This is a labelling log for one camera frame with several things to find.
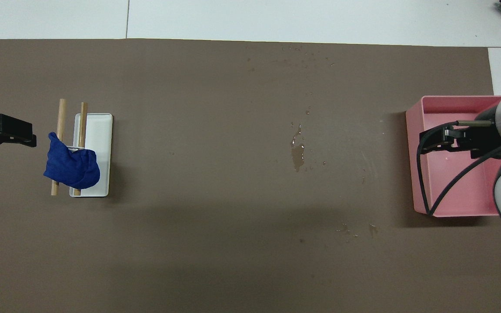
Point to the blue towel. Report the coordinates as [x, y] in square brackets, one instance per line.
[70, 167]

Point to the water puddle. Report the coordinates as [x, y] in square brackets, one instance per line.
[297, 152]

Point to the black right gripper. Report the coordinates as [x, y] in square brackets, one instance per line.
[487, 139]

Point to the wooden rack rod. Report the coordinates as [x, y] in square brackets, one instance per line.
[61, 117]
[83, 126]

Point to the brown table mat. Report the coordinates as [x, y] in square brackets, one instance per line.
[233, 226]

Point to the white towel rack base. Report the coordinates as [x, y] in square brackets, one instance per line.
[102, 143]

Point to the pink plastic bin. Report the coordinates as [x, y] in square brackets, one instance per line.
[455, 191]

